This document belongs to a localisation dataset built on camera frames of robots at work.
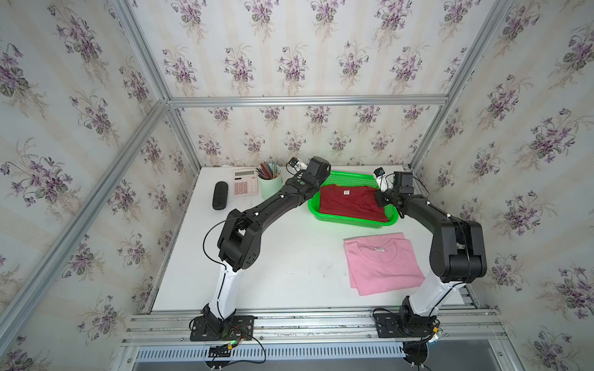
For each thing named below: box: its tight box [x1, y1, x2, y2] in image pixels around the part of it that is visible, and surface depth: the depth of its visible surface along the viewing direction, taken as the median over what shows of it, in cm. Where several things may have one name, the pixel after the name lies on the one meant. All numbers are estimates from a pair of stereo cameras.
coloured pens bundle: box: [255, 159, 282, 181], surface depth 103 cm
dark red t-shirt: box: [319, 183, 390, 223], surface depth 102 cm
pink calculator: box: [233, 167, 259, 197], surface depth 113 cm
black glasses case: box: [211, 180, 229, 211], surface depth 107 cm
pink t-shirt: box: [343, 232, 425, 297], surface depth 89 cm
